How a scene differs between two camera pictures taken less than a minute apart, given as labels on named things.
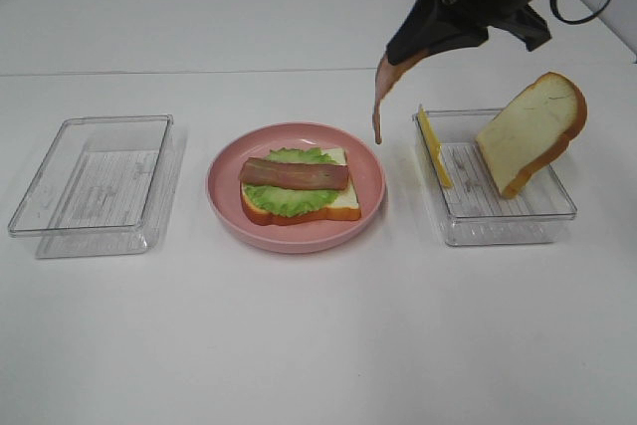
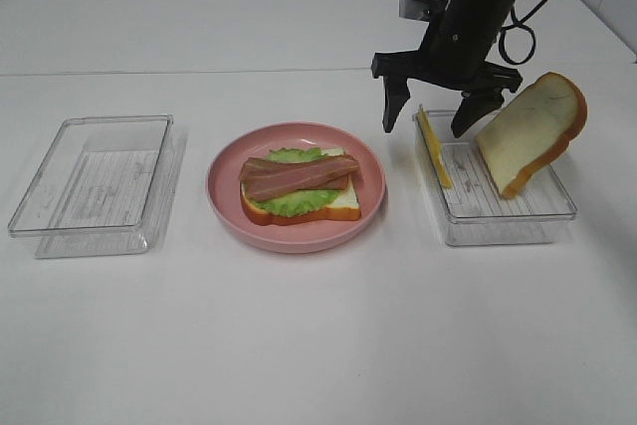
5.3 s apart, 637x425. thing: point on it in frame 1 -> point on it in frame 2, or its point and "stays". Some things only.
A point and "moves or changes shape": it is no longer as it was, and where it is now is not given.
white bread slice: x=344 y=207 stays
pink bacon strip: x=387 y=76 moves or changes shape
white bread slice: x=532 y=129 stays
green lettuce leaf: x=288 y=202 stays
